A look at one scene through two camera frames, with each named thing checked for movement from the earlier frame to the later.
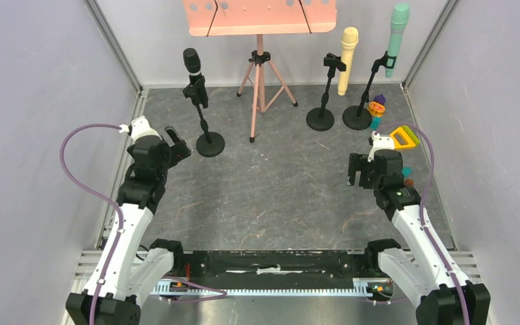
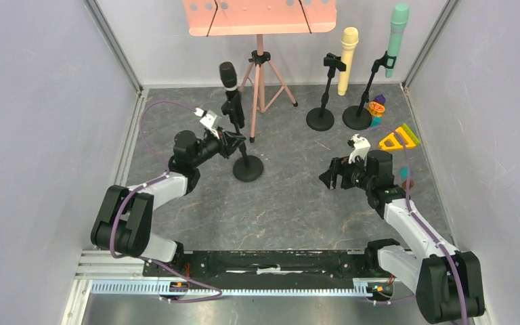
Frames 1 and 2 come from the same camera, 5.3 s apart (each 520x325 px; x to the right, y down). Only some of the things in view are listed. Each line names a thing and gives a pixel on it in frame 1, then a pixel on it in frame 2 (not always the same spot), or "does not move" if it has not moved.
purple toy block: x=380 y=99 does not move
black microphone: x=193 y=63 → x=228 y=76
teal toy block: x=375 y=124 does not move
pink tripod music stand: x=255 y=18 does not move
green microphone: x=399 y=19 does not move
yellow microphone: x=350 y=39 does not move
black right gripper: x=356 y=163 → x=329 y=177
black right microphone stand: x=359 y=117 does not move
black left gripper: x=178 y=151 → x=229 y=147
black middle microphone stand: x=322 y=119 does not move
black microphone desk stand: x=210 y=144 → x=246 y=168
